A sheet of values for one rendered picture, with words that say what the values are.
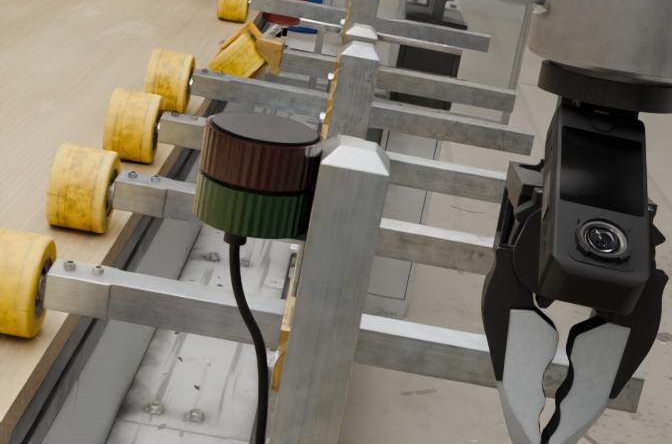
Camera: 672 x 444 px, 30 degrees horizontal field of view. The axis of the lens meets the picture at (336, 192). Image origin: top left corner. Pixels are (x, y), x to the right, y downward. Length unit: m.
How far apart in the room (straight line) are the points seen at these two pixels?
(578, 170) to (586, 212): 0.03
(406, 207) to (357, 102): 2.19
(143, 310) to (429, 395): 2.20
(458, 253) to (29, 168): 0.49
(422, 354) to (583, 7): 0.42
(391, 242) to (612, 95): 0.61
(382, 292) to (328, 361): 2.74
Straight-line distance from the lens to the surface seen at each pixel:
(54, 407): 1.09
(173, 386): 1.58
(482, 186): 1.45
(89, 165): 1.20
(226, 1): 2.40
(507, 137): 1.69
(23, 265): 0.97
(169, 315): 0.97
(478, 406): 3.14
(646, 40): 0.61
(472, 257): 1.21
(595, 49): 0.61
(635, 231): 0.58
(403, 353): 0.97
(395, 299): 3.39
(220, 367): 1.64
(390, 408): 3.02
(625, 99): 0.62
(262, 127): 0.63
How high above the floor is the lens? 1.34
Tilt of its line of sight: 17 degrees down
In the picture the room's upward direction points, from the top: 11 degrees clockwise
